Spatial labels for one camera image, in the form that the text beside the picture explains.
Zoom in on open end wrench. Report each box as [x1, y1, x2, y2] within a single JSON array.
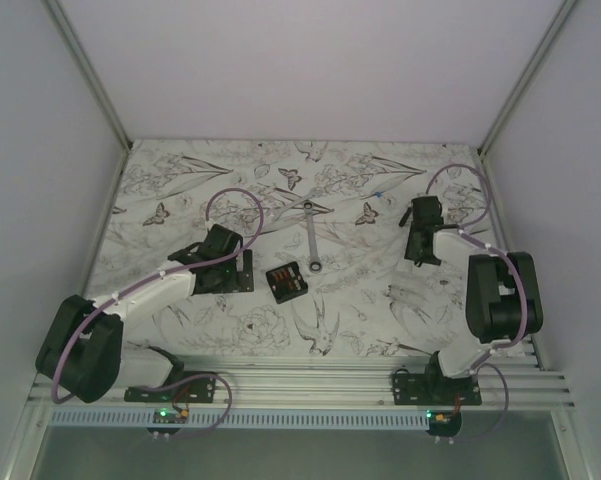
[[267, 187, 325, 220]]

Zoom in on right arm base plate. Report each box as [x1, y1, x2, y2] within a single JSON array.
[[390, 368, 482, 407]]

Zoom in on controller board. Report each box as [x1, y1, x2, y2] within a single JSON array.
[[153, 408, 189, 425], [426, 410, 460, 426]]

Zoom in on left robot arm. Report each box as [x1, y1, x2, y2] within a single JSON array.
[[35, 225, 254, 403]]

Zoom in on perforated cable duct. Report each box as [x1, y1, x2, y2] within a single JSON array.
[[49, 407, 429, 431]]

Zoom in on aluminium rail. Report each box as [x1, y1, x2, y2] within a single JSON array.
[[27, 363, 576, 409]]

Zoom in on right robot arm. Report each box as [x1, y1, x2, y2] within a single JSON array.
[[405, 196, 544, 405]]

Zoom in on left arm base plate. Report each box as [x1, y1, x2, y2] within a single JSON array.
[[123, 371, 216, 405]]

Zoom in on ratchet ring wrench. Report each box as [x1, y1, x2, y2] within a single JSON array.
[[303, 200, 322, 273]]

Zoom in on black handled tool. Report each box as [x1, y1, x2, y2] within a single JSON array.
[[398, 207, 412, 228]]

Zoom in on left controller board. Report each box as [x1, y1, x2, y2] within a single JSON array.
[[153, 408, 189, 425]]

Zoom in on floral table mat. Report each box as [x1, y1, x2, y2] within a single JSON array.
[[89, 140, 493, 358]]

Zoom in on black fuse box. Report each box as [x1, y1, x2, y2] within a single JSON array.
[[265, 261, 308, 304]]

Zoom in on right controller board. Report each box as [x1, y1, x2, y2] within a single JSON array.
[[426, 410, 460, 426]]

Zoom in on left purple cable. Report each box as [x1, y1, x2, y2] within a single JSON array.
[[49, 187, 267, 405]]

